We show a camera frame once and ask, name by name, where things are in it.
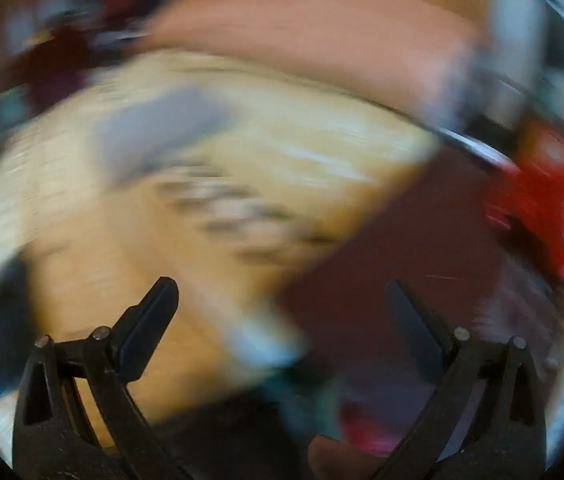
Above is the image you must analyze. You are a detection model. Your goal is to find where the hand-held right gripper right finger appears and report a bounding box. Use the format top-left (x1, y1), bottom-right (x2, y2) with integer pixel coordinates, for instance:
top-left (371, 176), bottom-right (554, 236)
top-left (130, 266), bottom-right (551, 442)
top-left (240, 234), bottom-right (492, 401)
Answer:
top-left (374, 279), bottom-right (548, 480)

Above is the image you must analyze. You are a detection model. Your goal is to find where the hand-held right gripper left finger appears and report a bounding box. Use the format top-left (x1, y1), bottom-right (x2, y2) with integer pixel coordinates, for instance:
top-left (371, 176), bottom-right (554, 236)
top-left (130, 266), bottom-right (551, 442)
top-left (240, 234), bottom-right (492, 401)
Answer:
top-left (12, 276), bottom-right (193, 480)

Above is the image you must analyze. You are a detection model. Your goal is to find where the yellow patterned bedsheet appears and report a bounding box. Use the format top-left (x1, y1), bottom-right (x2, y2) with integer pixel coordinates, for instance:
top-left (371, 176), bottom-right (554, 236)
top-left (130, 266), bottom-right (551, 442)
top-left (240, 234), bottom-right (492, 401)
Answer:
top-left (0, 52), bottom-right (443, 441)

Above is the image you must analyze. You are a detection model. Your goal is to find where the red cloth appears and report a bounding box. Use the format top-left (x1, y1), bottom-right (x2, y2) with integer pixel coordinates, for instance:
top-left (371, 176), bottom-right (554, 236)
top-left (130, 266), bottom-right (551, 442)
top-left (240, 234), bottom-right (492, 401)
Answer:
top-left (484, 125), bottom-right (564, 286)

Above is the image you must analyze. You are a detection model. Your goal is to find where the wooden chest of drawers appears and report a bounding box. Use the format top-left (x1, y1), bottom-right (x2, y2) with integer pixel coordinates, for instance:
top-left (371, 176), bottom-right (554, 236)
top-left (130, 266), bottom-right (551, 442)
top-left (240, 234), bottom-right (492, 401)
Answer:
top-left (136, 0), bottom-right (498, 126)

